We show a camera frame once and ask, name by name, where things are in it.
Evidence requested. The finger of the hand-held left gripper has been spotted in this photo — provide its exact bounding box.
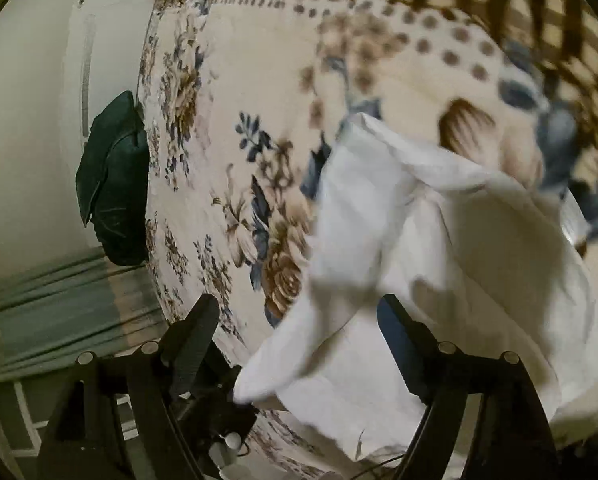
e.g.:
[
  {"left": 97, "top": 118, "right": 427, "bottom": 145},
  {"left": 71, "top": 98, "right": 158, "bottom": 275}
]
[{"left": 178, "top": 365, "right": 259, "bottom": 467}]

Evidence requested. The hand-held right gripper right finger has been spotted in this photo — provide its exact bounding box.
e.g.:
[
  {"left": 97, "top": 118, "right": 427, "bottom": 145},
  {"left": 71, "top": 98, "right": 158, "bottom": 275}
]
[{"left": 377, "top": 293, "right": 562, "bottom": 480}]

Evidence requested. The floral blanket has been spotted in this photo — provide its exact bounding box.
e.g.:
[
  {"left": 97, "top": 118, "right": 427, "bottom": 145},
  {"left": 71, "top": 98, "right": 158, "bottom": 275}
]
[{"left": 136, "top": 0, "right": 598, "bottom": 480}]

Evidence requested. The green striped curtain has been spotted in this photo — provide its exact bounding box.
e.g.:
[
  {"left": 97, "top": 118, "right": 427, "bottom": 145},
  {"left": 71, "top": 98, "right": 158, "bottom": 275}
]
[{"left": 0, "top": 250, "right": 172, "bottom": 383}]

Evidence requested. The dark green duvet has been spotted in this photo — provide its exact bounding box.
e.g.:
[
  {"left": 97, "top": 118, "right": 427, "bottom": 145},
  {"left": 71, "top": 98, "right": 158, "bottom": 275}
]
[{"left": 75, "top": 91, "right": 151, "bottom": 267}]

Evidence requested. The white t-shirt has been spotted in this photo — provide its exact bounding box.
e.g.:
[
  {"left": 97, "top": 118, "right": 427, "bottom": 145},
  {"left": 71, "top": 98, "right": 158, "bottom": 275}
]
[{"left": 233, "top": 112, "right": 598, "bottom": 463}]

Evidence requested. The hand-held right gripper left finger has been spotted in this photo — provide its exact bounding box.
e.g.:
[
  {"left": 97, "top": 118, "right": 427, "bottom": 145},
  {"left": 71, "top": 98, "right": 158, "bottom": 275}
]
[{"left": 38, "top": 293, "right": 221, "bottom": 480}]

